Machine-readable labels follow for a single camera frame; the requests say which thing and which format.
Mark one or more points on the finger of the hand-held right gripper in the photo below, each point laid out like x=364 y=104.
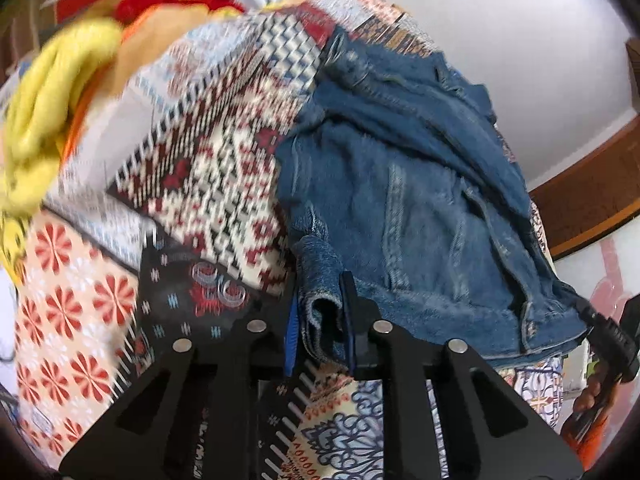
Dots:
x=612 y=342

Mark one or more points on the mustard cloth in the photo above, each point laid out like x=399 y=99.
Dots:
x=160 y=45

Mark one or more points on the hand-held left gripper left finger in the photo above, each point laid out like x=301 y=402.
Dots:
x=291 y=325

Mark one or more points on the person's right hand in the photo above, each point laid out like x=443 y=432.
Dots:
x=592 y=395

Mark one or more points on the blue denim jacket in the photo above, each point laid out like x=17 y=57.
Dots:
x=400 y=185

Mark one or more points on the yellow fuzzy cloth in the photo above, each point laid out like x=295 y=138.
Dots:
x=50 y=110

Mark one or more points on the patchwork quilt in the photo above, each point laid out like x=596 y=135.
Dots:
x=210 y=170

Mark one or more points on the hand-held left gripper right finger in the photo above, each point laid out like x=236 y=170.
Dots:
x=351 y=325

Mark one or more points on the white wardrobe door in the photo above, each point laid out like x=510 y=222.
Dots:
x=610 y=270

